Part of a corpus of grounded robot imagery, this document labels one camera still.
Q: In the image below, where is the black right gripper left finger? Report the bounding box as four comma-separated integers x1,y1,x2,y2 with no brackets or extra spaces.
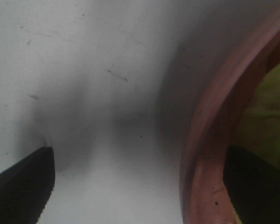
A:
0,147,56,224

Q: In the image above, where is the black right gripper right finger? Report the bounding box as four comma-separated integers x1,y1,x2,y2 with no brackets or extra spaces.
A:
223,146,280,224

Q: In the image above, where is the pink round plate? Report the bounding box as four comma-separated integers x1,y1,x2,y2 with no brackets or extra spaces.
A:
180,6,280,224

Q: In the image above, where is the toast sandwich with lettuce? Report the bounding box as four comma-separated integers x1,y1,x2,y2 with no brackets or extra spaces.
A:
232,63,280,169

